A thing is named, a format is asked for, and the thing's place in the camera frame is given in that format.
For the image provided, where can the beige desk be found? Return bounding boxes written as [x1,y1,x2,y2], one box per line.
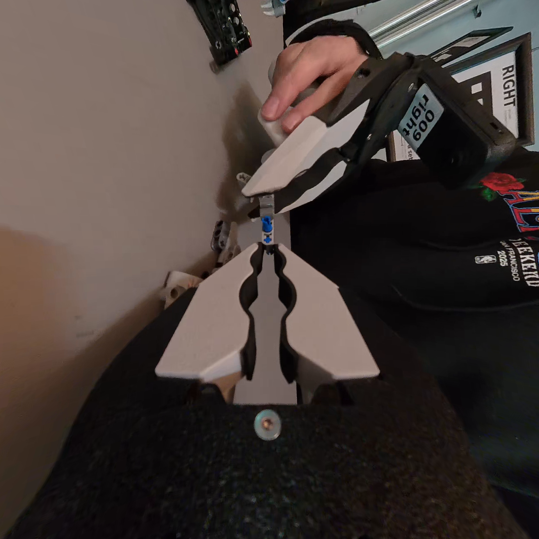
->
[0,0,300,536]

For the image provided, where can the grey beam with blue pins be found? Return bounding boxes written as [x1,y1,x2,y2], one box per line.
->
[259,194,279,254]

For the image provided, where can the dark pants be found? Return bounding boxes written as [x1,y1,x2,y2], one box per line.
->
[488,480,539,539]

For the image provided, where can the grey brick connector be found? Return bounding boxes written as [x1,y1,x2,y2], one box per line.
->
[210,219,241,254]

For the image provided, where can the person's right forearm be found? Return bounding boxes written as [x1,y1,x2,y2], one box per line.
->
[283,19,383,59]

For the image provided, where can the person's right hand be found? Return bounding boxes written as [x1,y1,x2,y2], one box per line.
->
[259,35,372,132]

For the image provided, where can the black rose print sweatshirt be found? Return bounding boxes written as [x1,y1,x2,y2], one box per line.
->
[290,156,539,499]

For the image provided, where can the black brick model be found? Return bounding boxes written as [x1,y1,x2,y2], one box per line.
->
[187,0,254,67]

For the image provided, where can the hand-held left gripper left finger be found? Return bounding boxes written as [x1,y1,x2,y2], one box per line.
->
[154,243,260,403]

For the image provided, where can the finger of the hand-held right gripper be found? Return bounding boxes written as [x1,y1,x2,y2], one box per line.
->
[273,149,351,215]
[241,115,338,198]

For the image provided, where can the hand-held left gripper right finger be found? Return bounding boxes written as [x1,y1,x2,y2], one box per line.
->
[273,243,380,403]

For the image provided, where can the metal pipe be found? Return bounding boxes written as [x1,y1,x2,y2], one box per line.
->
[367,0,476,44]

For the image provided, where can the white brick connector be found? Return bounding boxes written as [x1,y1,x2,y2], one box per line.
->
[162,269,212,309]

